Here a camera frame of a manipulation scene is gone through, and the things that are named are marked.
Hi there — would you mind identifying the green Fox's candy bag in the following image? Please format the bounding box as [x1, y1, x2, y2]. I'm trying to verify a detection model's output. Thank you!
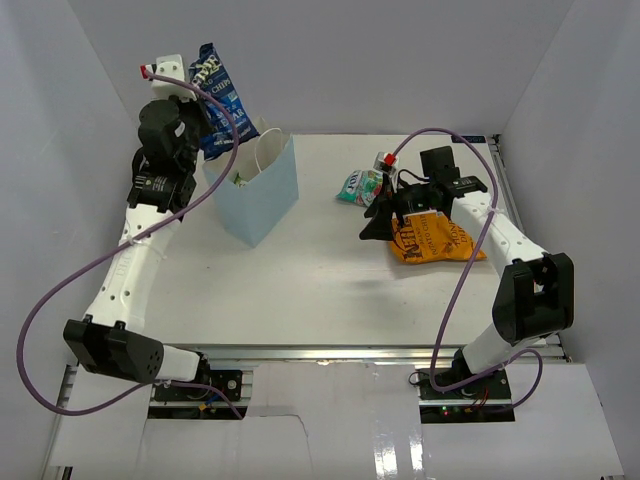
[233, 173, 248, 188]

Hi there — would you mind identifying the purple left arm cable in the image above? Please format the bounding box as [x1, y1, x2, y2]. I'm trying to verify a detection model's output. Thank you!
[16, 67, 246, 420]

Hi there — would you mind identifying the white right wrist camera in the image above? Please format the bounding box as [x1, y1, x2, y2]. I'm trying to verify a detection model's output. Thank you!
[373, 152, 398, 194]

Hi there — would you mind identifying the blue Kettle chips bag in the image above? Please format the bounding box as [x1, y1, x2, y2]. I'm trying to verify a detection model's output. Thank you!
[188, 43, 259, 160]

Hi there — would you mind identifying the teal Fox's mint candy bag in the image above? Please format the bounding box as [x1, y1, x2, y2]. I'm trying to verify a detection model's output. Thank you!
[335, 170, 383, 207]

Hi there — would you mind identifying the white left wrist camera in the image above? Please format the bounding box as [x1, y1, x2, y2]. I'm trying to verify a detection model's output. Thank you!
[140, 54, 197, 102]

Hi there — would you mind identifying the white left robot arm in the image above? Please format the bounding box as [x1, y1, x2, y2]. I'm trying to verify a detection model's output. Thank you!
[63, 96, 212, 399]

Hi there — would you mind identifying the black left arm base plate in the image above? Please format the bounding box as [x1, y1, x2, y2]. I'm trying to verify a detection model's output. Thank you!
[152, 368, 244, 404]

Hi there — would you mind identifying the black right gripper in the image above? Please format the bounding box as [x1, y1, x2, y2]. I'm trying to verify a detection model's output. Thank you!
[360, 173, 436, 242]

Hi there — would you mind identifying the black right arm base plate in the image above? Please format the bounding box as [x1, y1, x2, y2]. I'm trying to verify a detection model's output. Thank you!
[408, 369, 511, 402]

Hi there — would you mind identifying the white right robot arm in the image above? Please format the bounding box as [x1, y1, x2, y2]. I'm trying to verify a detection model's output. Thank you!
[360, 146, 574, 399]

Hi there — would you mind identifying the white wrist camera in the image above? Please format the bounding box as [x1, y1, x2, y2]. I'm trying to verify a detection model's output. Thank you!
[140, 54, 197, 102]
[373, 152, 398, 194]

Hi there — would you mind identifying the orange Kettle chips bag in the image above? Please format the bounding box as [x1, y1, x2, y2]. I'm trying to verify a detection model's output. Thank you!
[390, 212, 475, 265]

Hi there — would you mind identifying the white front cover sheet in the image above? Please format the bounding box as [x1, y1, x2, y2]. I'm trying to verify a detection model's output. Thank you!
[50, 363, 623, 479]

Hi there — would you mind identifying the light blue paper bag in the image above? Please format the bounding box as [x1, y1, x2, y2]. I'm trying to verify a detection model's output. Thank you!
[202, 116, 299, 247]

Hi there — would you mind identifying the aluminium front frame rail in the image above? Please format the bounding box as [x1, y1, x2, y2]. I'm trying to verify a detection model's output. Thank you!
[177, 344, 433, 363]

